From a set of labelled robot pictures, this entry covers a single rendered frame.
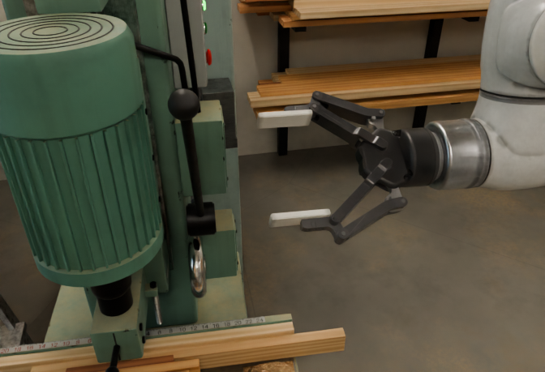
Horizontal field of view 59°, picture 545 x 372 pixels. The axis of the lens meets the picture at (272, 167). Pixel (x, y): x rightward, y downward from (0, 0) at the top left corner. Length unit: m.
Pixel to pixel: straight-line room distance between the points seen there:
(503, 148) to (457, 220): 2.25
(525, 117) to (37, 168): 0.56
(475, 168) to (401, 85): 2.29
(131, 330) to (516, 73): 0.63
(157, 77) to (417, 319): 1.75
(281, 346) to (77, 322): 0.50
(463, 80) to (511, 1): 2.47
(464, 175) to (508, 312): 1.84
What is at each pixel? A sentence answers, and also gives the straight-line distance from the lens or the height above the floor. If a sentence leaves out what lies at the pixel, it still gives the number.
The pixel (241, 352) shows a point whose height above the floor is 0.93.
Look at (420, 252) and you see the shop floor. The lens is 2.61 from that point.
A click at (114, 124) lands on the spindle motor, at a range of 0.57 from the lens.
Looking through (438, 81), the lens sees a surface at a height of 0.62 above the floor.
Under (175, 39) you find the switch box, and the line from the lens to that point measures 0.87.
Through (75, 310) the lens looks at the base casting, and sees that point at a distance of 1.23.
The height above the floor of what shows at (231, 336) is 0.95.
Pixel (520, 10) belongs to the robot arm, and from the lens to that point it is 0.62.
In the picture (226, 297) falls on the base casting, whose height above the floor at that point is 0.80.
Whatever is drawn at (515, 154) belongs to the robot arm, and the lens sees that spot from 0.65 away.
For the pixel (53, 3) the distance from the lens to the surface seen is 0.70.
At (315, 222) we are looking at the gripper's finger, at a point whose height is 1.31.
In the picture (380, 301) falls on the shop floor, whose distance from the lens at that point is 2.31.
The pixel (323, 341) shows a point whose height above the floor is 0.93.
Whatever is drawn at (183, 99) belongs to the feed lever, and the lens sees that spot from 0.52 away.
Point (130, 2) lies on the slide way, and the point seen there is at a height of 1.50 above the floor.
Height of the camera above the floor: 1.65
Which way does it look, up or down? 32 degrees down
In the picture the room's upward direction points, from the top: straight up
